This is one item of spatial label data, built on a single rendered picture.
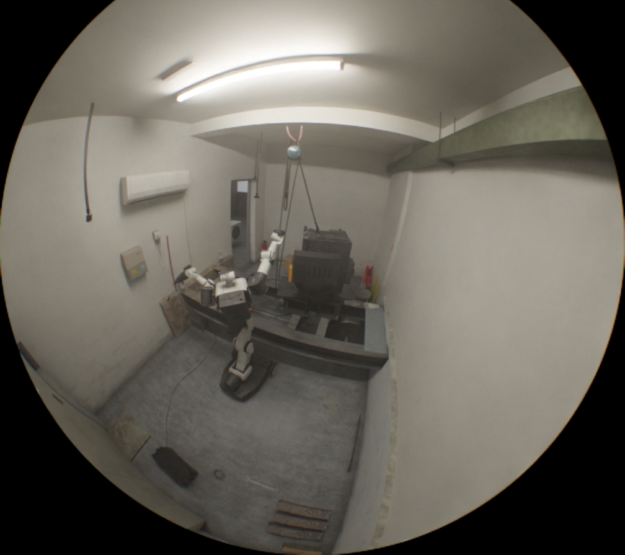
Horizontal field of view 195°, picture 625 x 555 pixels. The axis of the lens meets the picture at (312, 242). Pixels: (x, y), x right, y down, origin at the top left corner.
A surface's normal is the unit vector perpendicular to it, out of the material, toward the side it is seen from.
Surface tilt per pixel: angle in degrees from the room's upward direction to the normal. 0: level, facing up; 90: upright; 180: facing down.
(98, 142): 90
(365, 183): 90
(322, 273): 90
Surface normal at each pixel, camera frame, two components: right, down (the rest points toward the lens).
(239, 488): 0.11, -0.93
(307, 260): 0.01, 0.36
